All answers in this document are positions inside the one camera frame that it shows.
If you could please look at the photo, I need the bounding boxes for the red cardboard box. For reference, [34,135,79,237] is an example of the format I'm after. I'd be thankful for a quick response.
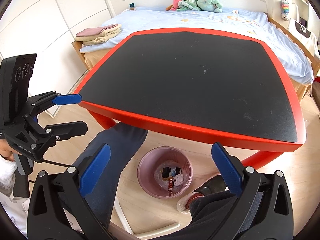
[164,177,175,195]

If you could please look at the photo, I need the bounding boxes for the small black box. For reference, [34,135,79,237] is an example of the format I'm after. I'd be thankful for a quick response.
[162,166,171,179]

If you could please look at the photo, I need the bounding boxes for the black mesh cloth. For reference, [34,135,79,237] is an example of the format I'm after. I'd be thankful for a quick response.
[172,167,182,176]

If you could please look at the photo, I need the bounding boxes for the pink trash bin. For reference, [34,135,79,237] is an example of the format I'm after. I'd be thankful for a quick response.
[137,146,193,199]

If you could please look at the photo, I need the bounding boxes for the foot in slipper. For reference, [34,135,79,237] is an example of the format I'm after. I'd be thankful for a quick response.
[176,173,228,214]

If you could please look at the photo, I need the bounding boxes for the person's leg in dark trousers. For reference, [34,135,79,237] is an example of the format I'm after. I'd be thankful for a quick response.
[73,122,148,228]

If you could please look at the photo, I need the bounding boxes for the folded beige towels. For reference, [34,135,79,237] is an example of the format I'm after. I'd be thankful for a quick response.
[75,23,121,46]

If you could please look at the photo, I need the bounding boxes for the white wardrobe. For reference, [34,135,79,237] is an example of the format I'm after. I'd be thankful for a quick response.
[0,0,116,118]

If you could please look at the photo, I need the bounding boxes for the red and black table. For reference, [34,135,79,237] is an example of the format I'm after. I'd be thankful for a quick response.
[75,43,306,168]

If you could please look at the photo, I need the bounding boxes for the bed with blue sheet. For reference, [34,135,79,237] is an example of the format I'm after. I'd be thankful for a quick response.
[80,9,314,100]

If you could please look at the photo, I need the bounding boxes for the white chair with bag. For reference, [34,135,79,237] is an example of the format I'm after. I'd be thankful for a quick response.
[288,18,319,56]

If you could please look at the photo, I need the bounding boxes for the green plush toy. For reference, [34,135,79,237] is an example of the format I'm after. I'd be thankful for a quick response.
[178,0,223,14]

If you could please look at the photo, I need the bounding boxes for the rainbow plush toy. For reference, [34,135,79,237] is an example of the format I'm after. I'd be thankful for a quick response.
[280,2,290,21]

